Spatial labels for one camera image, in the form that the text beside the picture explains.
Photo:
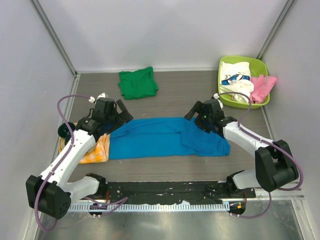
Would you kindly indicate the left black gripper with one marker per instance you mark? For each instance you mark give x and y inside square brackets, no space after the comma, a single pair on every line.
[123,117]

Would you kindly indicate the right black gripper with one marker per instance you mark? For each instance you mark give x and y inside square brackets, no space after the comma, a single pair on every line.
[198,105]

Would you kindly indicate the blue t shirt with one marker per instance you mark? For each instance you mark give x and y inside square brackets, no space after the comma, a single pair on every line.
[164,137]

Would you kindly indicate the lime green plastic basin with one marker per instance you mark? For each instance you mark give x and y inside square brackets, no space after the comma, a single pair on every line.
[257,67]

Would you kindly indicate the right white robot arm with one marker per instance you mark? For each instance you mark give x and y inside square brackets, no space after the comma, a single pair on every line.
[274,164]

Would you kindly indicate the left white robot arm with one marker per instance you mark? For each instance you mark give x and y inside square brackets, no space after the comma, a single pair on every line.
[51,193]

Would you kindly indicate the green folded t shirt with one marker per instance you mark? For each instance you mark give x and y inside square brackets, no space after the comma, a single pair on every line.
[138,84]

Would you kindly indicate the yellow checkered cloth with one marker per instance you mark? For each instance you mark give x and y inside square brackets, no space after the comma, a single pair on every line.
[99,153]

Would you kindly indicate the white printed t shirt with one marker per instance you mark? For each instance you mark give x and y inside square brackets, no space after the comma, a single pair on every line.
[236,77]

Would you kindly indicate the dark teal cup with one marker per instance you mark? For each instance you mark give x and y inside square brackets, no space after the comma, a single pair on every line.
[64,132]

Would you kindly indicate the pink t shirt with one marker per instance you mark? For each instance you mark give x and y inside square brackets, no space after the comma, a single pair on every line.
[262,86]

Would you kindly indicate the beige round plate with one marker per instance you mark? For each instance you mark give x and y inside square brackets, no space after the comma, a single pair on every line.
[62,145]

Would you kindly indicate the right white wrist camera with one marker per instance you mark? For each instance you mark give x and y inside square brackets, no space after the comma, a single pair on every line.
[216,96]

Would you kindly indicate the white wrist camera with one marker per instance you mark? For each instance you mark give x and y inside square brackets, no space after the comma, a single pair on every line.
[94,99]
[216,96]

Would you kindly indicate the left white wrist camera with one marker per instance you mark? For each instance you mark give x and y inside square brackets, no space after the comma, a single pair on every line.
[94,99]

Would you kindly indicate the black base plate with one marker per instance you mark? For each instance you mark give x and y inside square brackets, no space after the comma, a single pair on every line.
[172,192]

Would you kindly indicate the slotted white cable duct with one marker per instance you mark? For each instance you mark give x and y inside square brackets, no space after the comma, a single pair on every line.
[86,206]

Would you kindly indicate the aluminium frame rail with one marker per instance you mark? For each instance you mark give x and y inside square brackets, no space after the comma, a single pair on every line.
[279,195]

